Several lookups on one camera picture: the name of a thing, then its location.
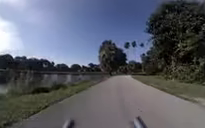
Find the large dark green tree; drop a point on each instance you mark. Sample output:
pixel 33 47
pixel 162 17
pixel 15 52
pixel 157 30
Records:
pixel 110 56

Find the tall palm trees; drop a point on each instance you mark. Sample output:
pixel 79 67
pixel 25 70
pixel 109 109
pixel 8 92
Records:
pixel 134 45

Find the grey asphalt path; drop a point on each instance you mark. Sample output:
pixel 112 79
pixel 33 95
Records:
pixel 118 100

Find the robot's own part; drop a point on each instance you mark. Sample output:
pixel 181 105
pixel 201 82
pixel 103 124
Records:
pixel 68 124
pixel 139 122

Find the distant row of trees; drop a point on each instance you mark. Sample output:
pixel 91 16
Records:
pixel 30 63

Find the grass strip under trees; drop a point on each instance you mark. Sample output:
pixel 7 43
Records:
pixel 176 87

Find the dense trees and bushes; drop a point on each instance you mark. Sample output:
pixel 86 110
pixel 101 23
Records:
pixel 186 40

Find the grass verge with reeds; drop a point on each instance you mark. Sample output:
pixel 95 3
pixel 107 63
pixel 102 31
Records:
pixel 20 106

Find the pond water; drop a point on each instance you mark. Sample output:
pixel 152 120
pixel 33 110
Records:
pixel 3 81

